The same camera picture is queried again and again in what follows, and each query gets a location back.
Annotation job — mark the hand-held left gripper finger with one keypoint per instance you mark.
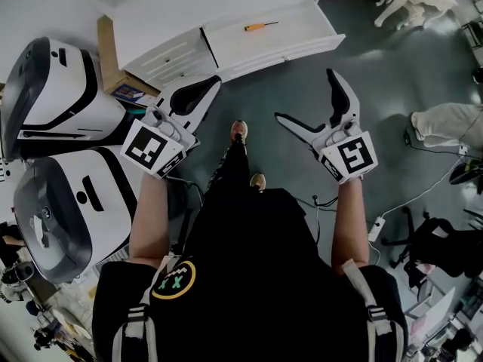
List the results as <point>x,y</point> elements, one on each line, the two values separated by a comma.
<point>202,115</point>
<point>166,96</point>

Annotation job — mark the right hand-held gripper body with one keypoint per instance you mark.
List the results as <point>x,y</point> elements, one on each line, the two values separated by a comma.
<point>354,155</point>

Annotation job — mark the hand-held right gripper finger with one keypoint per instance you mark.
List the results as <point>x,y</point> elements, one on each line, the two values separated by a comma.
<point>305,132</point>
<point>352,106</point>

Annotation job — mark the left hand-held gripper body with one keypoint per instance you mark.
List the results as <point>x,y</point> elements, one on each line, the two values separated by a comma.
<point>143,147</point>

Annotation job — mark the white drawer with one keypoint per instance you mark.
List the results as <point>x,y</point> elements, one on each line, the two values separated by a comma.
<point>170,57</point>
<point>271,43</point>

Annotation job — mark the orange screwdriver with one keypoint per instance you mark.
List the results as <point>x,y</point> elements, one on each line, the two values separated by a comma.
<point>252,27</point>

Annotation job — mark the person's right forearm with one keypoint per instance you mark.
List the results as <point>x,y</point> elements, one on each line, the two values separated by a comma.
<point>351,224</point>

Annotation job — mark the person's left forearm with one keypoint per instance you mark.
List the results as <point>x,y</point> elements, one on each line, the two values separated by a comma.
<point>149,221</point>

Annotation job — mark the closed white drawer front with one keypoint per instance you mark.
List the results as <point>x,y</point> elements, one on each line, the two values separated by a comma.
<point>170,57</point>

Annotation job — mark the person's left shoe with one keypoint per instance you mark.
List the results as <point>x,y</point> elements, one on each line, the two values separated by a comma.
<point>239,128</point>

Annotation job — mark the person's shoe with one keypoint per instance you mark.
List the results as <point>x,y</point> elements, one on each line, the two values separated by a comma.
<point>258,181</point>
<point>239,128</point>

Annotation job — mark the person's black trousers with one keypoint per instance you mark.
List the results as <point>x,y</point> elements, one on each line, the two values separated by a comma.
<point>234,168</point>

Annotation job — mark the brown cardboard box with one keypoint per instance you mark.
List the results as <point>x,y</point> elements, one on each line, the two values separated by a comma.
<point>111,62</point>

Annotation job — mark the person's right shoe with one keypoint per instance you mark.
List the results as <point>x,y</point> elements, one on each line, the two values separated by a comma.
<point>258,181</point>

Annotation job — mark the white power strip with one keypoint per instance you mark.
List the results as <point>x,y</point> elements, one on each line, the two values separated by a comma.
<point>376,229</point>

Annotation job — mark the white cabinet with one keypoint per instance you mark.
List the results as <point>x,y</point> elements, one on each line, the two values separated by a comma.
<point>170,10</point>

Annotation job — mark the white and black robot shell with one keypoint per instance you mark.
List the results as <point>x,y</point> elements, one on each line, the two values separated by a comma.
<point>56,89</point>

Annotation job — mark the white and grey robot shell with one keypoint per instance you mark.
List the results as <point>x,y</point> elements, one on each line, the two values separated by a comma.
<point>64,217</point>

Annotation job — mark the black office chair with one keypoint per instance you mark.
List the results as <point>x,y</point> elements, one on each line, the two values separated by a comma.
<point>441,243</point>

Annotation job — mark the person's black shirt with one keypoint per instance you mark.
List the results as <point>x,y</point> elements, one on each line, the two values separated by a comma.
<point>256,289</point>

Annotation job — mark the white board panel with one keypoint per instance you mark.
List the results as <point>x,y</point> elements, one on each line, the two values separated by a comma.
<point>434,315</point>

